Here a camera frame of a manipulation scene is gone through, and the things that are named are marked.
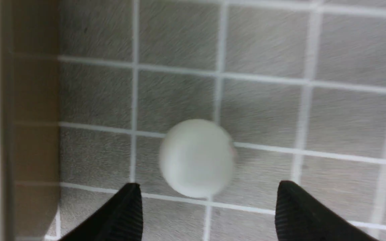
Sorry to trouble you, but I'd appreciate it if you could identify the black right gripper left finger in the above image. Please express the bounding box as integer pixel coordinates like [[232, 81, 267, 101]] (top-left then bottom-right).
[[60, 183, 143, 241]]

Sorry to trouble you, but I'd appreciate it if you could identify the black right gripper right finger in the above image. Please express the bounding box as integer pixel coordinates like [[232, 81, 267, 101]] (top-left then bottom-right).
[[275, 180, 376, 241]]

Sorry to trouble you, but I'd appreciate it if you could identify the white ping-pong ball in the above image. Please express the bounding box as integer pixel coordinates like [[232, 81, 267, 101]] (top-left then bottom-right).
[[159, 119, 237, 198]]

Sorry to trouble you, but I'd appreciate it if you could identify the grey checkered tablecloth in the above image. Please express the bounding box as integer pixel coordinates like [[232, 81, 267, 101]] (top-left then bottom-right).
[[56, 0, 386, 241]]

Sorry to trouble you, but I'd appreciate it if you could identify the olive green plastic bin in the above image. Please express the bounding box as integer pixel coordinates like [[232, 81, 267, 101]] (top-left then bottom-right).
[[0, 0, 60, 241]]

